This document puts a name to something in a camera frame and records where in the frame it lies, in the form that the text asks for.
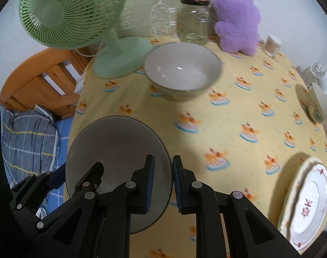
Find white standing fan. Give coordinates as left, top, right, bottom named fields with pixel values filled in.
left=304, top=62, right=327, bottom=125

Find empty glass jar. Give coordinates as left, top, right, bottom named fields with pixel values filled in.
left=179, top=0, right=210, bottom=46

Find small floral ceramic bowl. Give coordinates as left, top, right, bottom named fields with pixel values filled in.
left=65, top=115, right=172, bottom=234

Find green table fan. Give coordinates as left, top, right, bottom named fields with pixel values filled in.
left=18, top=0, right=154, bottom=80

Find purple-flower scalloped plate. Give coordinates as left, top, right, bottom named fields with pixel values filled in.
left=289, top=163, right=327, bottom=250

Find green patterned mat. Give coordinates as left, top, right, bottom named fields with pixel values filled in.
left=118, top=0, right=255, bottom=39

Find small toothpick holder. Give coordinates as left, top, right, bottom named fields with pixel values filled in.
left=264, top=34, right=282, bottom=57

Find large scalloped yellow-flower plate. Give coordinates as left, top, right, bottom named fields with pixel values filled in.
left=277, top=157, right=327, bottom=250

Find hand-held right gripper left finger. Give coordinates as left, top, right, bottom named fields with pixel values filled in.
left=32, top=154, right=156, bottom=258

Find wooden chair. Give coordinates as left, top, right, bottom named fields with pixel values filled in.
left=0, top=48, right=91, bottom=120

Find grey plaid blanket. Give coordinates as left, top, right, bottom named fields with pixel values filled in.
left=1, top=105, right=60, bottom=183

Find purple plush toy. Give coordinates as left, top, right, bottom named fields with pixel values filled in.
left=210, top=0, right=261, bottom=57

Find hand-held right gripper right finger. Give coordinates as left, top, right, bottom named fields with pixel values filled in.
left=172, top=155, right=307, bottom=258

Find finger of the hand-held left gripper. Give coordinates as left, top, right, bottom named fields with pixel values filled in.
left=75, top=162, right=105, bottom=194
left=10, top=164, right=68, bottom=233

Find yellow printed tablecloth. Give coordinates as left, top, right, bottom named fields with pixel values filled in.
left=64, top=34, right=327, bottom=258

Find blue bed sheet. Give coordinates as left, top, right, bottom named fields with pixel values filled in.
left=43, top=118, right=73, bottom=221

